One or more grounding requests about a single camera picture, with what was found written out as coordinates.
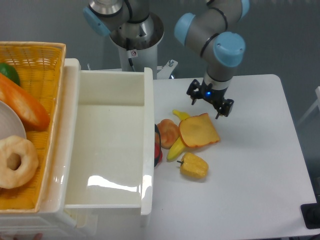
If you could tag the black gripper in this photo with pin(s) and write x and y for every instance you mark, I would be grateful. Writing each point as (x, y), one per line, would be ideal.
(214, 95)

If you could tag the toasted bread slice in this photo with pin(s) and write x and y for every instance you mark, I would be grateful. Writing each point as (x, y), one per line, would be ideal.
(198, 131)

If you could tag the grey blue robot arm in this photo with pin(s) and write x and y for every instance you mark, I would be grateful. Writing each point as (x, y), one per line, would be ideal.
(207, 34)

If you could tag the brown bread roll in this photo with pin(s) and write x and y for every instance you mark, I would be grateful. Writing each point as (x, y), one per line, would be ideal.
(169, 133)

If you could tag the person's hand at bottom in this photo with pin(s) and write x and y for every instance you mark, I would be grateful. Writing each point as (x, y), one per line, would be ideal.
(37, 236)

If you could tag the yellow banana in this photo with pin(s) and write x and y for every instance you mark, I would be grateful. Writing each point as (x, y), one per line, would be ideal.
(178, 147)

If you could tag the yellow bell pepper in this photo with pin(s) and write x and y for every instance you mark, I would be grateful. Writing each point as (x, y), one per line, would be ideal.
(193, 166)

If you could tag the red pepper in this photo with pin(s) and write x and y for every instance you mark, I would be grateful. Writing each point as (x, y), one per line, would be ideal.
(158, 155)

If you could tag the white plastic drawer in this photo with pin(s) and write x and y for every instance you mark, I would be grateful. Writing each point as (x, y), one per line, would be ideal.
(112, 161)

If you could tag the black device at edge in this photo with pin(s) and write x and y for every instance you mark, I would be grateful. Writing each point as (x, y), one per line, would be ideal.
(311, 215)

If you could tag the yellow woven basket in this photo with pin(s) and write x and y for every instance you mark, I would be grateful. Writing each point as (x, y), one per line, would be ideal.
(40, 67)

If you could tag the orange baguette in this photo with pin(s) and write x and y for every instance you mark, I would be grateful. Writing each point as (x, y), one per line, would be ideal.
(30, 111)

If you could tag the white drawer cabinet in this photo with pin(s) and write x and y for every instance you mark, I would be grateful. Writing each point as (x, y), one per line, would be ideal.
(55, 219)

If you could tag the white plate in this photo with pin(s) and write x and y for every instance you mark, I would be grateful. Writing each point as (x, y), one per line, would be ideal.
(10, 123)

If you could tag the green vegetable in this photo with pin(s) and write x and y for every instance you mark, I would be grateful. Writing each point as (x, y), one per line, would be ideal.
(9, 72)

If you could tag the beige bagel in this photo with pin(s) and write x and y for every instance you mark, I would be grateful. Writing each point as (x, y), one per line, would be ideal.
(18, 161)

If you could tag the white bracket with bolt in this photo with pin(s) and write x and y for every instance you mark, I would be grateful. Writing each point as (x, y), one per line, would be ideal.
(167, 71)

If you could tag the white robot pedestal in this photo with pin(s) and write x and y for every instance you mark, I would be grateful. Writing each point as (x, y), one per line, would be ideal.
(137, 44)

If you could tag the white frame at right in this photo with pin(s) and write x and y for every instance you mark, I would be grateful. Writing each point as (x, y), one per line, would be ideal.
(312, 111)

